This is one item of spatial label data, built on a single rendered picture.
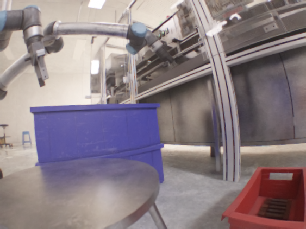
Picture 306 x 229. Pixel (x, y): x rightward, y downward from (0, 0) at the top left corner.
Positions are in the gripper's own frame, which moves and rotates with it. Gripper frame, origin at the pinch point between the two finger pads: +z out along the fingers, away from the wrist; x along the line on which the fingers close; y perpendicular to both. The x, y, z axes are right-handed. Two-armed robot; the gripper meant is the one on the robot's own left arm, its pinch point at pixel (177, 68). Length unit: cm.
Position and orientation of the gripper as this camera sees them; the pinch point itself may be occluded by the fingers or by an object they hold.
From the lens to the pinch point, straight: 104.2
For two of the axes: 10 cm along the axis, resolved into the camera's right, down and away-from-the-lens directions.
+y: -4.7, 7.3, -5.0
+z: 6.5, 6.7, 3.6
